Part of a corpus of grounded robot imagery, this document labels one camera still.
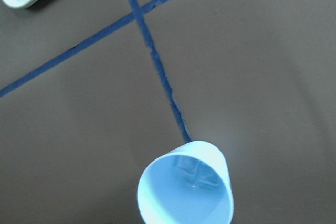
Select clear ice cubes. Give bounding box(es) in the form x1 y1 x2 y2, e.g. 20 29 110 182
174 155 221 189

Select light blue cup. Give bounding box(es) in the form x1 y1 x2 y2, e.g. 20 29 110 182
137 141 234 223

